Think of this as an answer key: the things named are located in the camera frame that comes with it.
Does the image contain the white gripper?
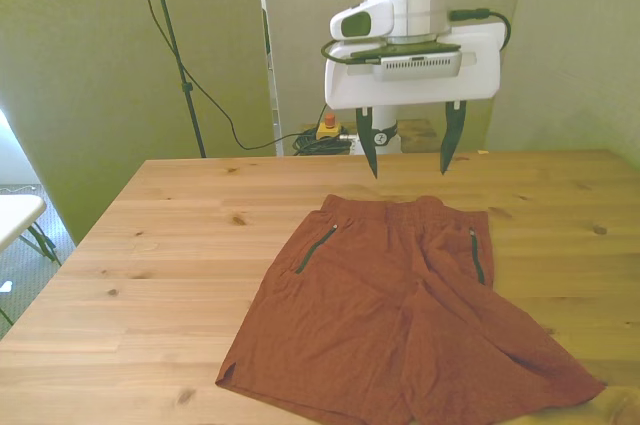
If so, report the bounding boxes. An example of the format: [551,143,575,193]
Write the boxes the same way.
[323,19,503,180]

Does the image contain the rust orange shorts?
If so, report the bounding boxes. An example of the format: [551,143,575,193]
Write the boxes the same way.
[214,194,608,425]

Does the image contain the yellow emergency stop button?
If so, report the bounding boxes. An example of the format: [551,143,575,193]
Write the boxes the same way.
[315,112,343,142]

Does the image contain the white folding table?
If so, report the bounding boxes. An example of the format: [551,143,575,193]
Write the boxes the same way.
[0,193,64,267]

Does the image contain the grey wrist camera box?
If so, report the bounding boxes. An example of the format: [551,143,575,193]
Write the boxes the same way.
[349,42,477,83]

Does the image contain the coiled black cable bundle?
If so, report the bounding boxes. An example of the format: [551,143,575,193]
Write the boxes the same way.
[290,126,357,157]

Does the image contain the black gripper plug cable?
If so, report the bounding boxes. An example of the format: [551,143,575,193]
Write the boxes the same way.
[447,6,513,52]

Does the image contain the white upright post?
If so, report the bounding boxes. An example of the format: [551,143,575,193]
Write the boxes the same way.
[255,0,285,157]

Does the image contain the black stand cable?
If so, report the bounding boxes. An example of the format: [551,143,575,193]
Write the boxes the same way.
[125,0,302,153]

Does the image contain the dark green camera stand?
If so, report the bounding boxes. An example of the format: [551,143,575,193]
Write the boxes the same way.
[141,0,208,159]

